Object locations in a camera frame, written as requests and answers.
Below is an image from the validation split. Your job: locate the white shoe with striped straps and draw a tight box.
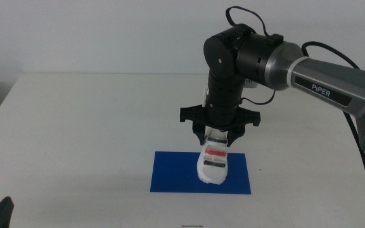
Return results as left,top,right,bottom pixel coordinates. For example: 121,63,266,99
196,128,229,186

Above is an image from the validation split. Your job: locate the blue rectangular mat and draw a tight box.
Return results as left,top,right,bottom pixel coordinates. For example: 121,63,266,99
150,151,252,195

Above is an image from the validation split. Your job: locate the thin black looped cable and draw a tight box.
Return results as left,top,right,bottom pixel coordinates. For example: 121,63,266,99
225,6,285,38

